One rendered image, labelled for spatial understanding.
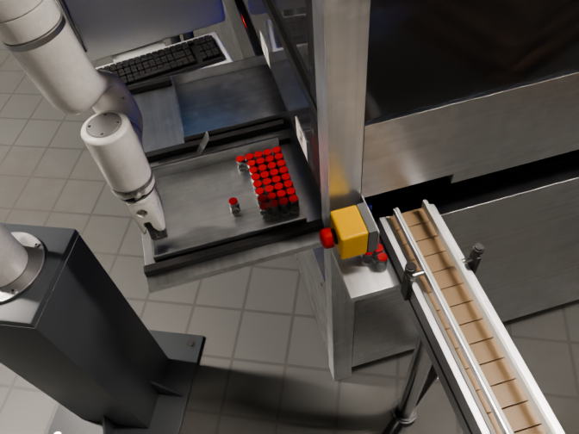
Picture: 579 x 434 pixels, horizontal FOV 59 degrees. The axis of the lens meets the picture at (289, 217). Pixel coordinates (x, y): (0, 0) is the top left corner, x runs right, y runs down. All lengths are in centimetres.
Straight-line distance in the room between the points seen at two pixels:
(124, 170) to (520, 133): 74
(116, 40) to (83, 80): 103
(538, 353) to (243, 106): 135
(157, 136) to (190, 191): 23
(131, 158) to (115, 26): 95
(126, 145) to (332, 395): 126
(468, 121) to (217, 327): 136
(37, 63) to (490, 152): 81
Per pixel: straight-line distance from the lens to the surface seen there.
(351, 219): 98
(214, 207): 122
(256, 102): 145
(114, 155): 93
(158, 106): 151
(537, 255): 161
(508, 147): 111
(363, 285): 107
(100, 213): 252
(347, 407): 189
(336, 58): 77
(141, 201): 102
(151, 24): 187
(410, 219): 111
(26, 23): 79
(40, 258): 130
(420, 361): 131
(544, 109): 108
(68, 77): 84
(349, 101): 83
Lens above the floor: 182
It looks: 53 degrees down
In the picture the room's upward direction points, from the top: 8 degrees counter-clockwise
